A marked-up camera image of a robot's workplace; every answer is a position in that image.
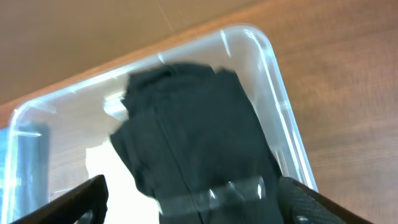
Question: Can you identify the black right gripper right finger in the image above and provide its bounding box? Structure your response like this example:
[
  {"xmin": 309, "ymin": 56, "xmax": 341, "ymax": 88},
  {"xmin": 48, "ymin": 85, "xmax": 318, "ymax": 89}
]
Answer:
[{"xmin": 277, "ymin": 177, "xmax": 371, "ymax": 224}]

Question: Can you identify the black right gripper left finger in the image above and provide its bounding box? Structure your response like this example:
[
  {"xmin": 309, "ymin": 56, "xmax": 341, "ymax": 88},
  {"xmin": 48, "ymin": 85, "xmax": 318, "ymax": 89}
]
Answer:
[{"xmin": 15, "ymin": 174, "xmax": 109, "ymax": 224}]

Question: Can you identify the black cloth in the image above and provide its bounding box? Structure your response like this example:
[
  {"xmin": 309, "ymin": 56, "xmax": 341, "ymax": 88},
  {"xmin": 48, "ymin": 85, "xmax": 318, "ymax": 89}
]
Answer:
[{"xmin": 110, "ymin": 63, "xmax": 283, "ymax": 223}]

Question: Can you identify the white paper label in bin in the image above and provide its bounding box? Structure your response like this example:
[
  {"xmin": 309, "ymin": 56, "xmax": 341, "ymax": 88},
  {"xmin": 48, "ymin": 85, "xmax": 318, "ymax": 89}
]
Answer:
[{"xmin": 86, "ymin": 140, "xmax": 159, "ymax": 224}]

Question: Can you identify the clear plastic storage bin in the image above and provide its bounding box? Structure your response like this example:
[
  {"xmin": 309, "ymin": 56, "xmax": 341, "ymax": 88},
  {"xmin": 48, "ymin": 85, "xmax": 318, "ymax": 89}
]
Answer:
[{"xmin": 1, "ymin": 26, "xmax": 317, "ymax": 223}]

